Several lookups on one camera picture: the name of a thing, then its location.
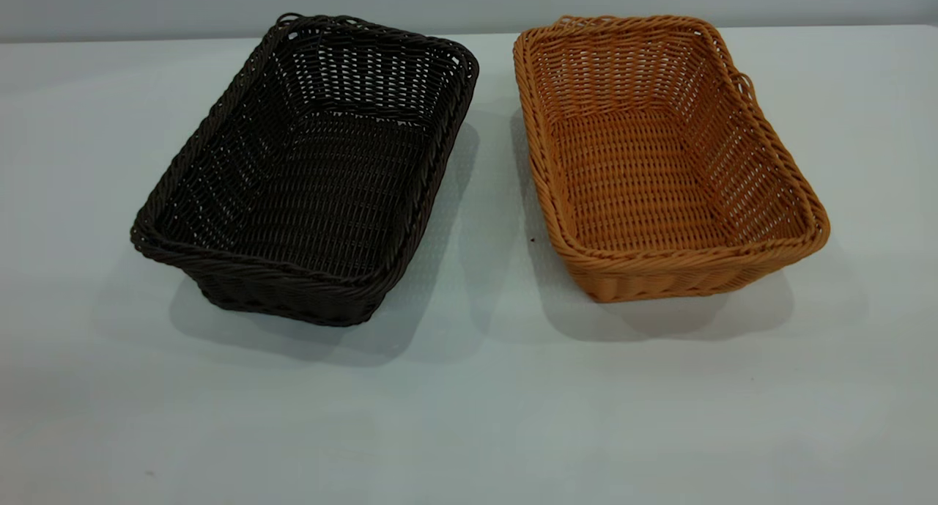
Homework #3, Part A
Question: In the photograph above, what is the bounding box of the black wicker basket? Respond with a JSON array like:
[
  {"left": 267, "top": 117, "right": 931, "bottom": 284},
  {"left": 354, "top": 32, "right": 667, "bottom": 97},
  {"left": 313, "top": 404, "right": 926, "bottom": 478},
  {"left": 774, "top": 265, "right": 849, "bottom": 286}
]
[{"left": 130, "top": 12, "right": 480, "bottom": 328}]

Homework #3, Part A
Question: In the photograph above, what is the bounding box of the orange wicker basket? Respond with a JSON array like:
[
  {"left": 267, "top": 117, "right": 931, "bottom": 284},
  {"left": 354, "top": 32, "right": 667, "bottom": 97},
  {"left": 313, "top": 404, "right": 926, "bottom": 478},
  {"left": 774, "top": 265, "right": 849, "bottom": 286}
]
[{"left": 512, "top": 14, "right": 831, "bottom": 303}]

